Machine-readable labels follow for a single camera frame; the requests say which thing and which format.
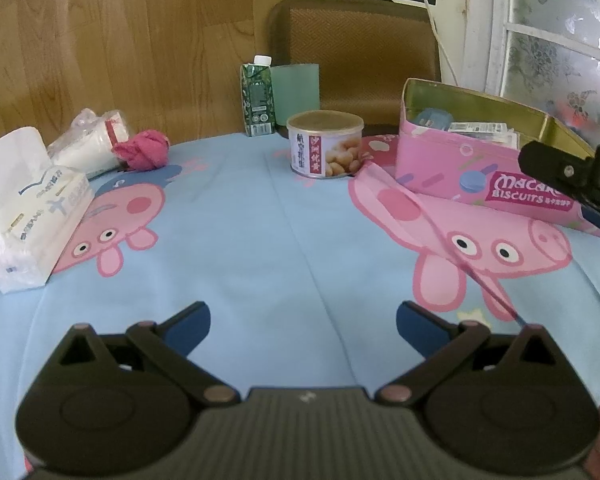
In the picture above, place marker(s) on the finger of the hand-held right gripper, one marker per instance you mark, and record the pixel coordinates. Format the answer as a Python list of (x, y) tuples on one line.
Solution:
[(550, 167)]

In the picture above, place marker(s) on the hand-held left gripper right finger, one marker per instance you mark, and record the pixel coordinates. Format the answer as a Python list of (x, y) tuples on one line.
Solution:
[(422, 327)]

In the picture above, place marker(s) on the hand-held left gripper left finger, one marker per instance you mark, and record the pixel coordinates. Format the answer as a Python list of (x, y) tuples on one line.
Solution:
[(187, 327)]

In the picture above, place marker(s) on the pink biscuit tin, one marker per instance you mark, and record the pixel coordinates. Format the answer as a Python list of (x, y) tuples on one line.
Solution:
[(445, 175)]

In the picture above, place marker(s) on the blue flat pack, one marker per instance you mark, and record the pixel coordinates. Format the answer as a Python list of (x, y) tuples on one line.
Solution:
[(432, 117)]

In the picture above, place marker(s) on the printed blue tablecloth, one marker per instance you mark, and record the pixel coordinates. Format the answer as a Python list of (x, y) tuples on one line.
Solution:
[(280, 240)]

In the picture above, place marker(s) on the frosted window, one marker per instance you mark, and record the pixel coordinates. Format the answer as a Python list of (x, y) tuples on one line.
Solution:
[(560, 35)]

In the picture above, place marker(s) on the magenta cloth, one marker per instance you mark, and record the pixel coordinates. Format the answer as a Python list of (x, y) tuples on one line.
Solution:
[(142, 152)]

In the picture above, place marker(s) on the white tissue pack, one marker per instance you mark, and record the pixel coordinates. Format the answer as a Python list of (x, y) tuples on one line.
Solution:
[(30, 210)]

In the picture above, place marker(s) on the round snack can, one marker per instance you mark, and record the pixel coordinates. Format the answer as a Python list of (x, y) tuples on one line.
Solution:
[(325, 147)]

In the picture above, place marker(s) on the plastic-wrapped white roll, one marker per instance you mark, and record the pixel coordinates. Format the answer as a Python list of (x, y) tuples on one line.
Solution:
[(87, 142)]

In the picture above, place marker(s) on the brown chair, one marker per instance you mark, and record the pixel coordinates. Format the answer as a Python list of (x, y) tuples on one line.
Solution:
[(360, 60)]

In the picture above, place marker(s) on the green drink carton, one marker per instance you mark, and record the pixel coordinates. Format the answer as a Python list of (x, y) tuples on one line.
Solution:
[(257, 97)]

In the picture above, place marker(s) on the green plastic cup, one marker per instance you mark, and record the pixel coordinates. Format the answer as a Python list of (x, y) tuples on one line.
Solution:
[(297, 87)]

